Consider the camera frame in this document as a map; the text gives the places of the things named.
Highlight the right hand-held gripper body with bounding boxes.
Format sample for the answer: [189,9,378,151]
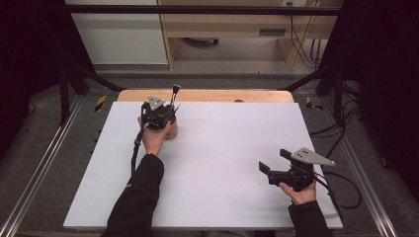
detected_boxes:
[267,147,336,193]

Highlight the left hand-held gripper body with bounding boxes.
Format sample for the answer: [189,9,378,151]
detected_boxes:
[140,95,169,131]

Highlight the tan holder with frog figure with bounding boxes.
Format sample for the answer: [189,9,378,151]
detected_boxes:
[163,115,179,140]

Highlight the black makeup brush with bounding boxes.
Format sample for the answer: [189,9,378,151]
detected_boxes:
[170,84,182,107]

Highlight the person's right hand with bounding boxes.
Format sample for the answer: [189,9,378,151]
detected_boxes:
[278,180,318,205]

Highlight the person's left hand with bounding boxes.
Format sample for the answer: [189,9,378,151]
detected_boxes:
[137,116,172,156]

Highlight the wooden table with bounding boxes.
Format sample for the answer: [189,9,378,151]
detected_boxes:
[117,89,294,104]

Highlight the white board sheet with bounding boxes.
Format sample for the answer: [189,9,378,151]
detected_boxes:
[62,101,344,230]

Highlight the yellow black striped tape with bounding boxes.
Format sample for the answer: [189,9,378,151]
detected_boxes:
[94,95,108,113]
[304,96,324,112]

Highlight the black metal stand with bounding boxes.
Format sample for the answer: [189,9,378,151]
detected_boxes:
[58,62,127,126]
[280,63,347,127]

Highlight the white cabinet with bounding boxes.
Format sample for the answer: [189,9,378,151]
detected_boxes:
[64,0,169,65]

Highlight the wooden desk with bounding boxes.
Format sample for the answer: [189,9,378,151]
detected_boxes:
[157,0,345,71]

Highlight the black curtain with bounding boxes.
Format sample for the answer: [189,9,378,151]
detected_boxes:
[317,0,419,201]
[0,0,97,159]

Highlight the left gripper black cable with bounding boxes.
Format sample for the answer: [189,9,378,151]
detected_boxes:
[130,102,148,176]

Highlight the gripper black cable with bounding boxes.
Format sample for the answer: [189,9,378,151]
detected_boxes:
[130,102,148,176]
[312,171,363,221]

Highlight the black floor cables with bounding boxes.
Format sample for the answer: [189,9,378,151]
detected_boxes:
[309,82,363,159]

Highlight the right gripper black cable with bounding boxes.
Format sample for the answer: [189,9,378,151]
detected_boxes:
[312,171,363,221]

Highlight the aluminium rail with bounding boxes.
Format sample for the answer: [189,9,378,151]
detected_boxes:
[0,95,83,237]
[320,97,399,237]

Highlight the black horizontal frame bar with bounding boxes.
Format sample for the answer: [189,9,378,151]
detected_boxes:
[64,4,344,16]

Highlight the black hanging cables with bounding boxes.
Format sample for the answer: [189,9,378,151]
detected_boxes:
[289,2,323,70]

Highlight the dark drawer handle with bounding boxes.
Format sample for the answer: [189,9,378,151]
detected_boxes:
[258,29,287,37]

